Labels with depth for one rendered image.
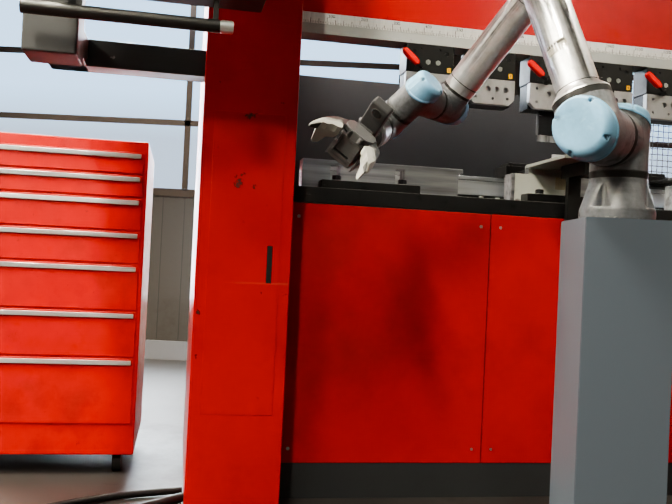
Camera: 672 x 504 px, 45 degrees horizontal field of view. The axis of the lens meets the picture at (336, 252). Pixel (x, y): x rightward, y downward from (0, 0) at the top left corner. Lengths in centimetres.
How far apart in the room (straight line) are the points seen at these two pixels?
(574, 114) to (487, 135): 156
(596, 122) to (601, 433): 60
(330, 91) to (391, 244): 87
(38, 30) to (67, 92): 362
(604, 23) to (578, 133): 123
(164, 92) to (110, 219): 297
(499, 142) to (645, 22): 68
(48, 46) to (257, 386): 98
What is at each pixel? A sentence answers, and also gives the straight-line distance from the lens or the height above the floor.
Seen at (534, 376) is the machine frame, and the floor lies 36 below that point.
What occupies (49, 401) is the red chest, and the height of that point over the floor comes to 22.
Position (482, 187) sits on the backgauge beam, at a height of 95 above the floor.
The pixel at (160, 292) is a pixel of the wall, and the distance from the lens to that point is 532.
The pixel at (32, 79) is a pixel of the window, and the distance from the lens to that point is 567.
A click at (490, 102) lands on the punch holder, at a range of 256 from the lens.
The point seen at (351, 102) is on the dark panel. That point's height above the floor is 126.
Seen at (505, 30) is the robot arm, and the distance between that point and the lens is 190.
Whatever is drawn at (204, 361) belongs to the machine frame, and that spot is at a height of 39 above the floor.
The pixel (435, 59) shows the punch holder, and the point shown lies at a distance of 253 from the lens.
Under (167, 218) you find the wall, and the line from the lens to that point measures 531.
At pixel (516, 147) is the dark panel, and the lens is 317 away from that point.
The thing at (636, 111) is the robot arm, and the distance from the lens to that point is 173.
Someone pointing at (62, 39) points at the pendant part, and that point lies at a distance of 195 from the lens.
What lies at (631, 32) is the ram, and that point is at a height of 145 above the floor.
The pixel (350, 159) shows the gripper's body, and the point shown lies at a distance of 172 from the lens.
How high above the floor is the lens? 66
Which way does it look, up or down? 1 degrees up
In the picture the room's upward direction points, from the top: 3 degrees clockwise
